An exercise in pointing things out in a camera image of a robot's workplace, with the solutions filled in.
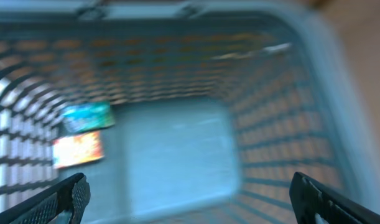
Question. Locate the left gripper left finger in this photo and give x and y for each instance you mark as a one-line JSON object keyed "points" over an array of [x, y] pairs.
{"points": [[64, 202]]}

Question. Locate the grey plastic shopping basket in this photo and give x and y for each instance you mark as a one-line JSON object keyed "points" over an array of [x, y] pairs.
{"points": [[216, 105]]}

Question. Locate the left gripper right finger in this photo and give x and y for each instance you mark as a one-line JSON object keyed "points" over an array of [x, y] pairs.
{"points": [[315, 203]]}

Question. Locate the orange tissue pack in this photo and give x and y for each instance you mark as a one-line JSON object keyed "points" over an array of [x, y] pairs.
{"points": [[78, 149]]}

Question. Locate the teal tissue pack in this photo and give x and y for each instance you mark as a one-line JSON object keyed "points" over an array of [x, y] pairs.
{"points": [[87, 117]]}

